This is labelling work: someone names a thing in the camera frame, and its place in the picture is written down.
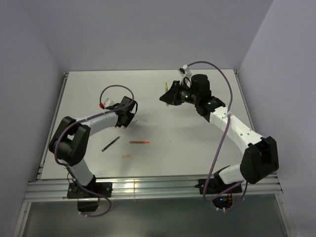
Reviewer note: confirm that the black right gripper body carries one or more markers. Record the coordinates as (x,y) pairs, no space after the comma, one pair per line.
(183,94)

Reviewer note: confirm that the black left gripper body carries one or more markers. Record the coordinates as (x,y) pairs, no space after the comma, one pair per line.
(130,116)

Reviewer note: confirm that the yellow highlighter pen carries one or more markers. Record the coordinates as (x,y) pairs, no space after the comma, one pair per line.
(166,90)

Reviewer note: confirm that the orange red pen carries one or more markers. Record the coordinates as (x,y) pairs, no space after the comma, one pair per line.
(139,142)

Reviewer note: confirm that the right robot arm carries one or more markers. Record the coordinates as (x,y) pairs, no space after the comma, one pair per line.
(260,157)

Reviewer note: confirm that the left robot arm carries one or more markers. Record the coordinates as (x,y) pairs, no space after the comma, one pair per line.
(69,145)

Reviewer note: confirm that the purple pen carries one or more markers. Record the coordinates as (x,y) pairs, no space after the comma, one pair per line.
(110,144)

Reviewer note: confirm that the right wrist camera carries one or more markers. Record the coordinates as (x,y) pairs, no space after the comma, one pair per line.
(186,75)

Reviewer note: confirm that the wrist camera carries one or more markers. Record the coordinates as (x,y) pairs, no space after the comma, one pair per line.
(186,75)
(107,103)

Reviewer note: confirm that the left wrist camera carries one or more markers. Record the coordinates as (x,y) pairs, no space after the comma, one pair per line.
(107,103)

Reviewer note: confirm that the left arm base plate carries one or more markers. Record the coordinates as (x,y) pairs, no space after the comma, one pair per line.
(97,190)

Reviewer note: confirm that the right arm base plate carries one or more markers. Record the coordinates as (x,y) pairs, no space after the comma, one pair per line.
(216,186)

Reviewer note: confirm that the aluminium rail frame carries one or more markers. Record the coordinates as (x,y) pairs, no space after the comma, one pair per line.
(154,192)

